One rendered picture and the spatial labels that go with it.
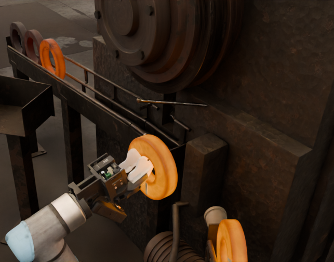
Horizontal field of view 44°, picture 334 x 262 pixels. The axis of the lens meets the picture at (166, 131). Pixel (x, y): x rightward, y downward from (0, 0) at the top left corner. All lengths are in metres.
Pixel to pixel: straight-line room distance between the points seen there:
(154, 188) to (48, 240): 0.27
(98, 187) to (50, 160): 1.56
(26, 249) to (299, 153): 0.65
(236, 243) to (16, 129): 0.96
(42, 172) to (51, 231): 1.50
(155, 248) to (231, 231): 0.36
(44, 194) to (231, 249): 1.46
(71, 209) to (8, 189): 1.42
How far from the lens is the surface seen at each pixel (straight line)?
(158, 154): 0.91
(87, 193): 0.88
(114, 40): 1.16
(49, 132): 2.68
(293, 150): 1.04
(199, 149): 1.11
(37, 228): 0.87
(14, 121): 1.64
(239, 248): 0.90
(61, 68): 1.80
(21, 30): 2.13
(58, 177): 2.30
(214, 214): 1.07
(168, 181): 0.92
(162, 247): 1.21
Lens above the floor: 1.42
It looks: 32 degrees down
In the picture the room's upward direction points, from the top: 4 degrees clockwise
